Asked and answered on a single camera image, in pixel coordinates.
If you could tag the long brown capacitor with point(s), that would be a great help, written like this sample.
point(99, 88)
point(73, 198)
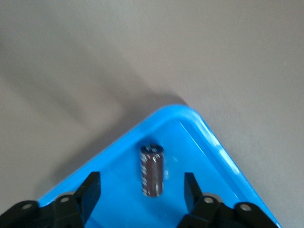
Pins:
point(152, 171)

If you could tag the blue plastic tray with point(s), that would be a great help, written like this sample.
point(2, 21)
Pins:
point(175, 147)

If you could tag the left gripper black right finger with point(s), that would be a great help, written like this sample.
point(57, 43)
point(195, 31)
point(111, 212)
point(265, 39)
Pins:
point(202, 211)

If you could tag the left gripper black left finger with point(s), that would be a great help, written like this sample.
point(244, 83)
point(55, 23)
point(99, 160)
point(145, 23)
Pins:
point(83, 199)

